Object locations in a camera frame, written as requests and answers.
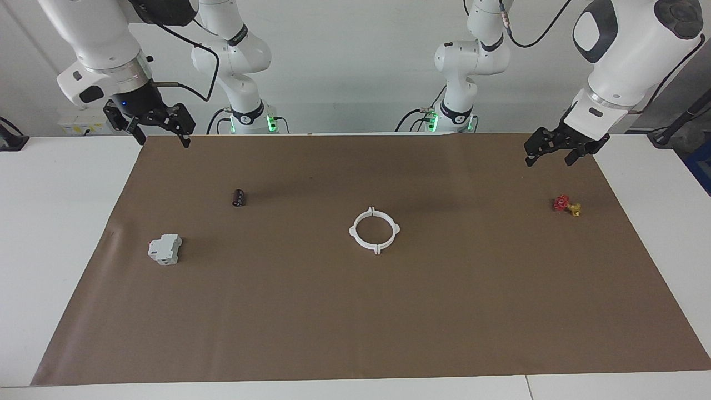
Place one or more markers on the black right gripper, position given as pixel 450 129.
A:
pixel 141 108

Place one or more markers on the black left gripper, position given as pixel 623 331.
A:
pixel 577 141

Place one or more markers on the white half pipe clamp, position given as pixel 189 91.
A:
pixel 354 230
pixel 395 229

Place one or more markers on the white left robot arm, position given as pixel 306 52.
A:
pixel 627 50

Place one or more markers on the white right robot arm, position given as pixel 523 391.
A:
pixel 100 39

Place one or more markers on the red yellow valve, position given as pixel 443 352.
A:
pixel 562 203

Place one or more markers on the white power strip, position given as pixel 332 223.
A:
pixel 78 125

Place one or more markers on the black tripod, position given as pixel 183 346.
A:
pixel 661 136

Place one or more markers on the black cylindrical capacitor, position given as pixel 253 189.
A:
pixel 239 198

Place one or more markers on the white circuit breaker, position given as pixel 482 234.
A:
pixel 164 250

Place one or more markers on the black stand foot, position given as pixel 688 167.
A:
pixel 11 141

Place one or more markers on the blue box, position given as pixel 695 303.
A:
pixel 701 166

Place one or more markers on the brown paper mat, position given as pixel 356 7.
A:
pixel 355 311

